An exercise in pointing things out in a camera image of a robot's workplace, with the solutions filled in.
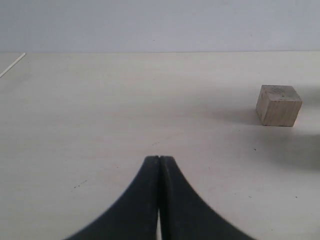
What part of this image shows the medium wooden cube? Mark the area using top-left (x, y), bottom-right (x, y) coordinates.
top-left (256, 85), bottom-right (303, 127)

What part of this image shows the white thin stick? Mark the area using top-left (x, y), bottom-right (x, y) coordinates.
top-left (0, 52), bottom-right (26, 78)

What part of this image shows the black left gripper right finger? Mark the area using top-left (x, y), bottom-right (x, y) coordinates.
top-left (158, 156), bottom-right (252, 240)

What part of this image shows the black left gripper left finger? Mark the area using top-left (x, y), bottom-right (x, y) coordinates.
top-left (68, 156), bottom-right (160, 240)

